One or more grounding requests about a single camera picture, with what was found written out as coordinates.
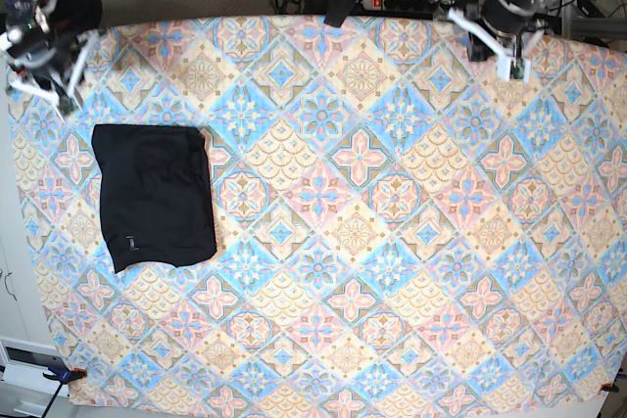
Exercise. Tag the dark navy T-shirt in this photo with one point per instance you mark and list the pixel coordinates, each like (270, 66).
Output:
(155, 195)

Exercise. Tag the black orange clamp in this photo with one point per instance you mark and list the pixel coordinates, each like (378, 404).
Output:
(612, 387)
(62, 376)

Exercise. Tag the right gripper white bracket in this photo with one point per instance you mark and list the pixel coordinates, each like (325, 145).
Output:
(54, 73)

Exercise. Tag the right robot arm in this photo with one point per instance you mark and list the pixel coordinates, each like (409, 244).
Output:
(47, 43)

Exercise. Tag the black orange clamp left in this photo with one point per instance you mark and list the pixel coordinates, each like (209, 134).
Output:
(62, 376)

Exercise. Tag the white cabinet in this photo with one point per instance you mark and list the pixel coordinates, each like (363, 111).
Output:
(26, 344)

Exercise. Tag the black remote control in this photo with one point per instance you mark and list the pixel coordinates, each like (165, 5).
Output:
(338, 11)

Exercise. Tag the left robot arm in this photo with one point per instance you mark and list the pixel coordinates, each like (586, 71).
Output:
(506, 30)

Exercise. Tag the black orange clamp right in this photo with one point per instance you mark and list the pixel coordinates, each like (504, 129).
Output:
(612, 387)

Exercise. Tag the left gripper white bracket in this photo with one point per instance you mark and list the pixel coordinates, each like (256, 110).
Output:
(512, 62)

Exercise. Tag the white power strip red switch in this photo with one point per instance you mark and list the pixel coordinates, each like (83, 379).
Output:
(407, 7)

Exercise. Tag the colourful patterned tablecloth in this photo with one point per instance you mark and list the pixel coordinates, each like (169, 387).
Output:
(399, 232)

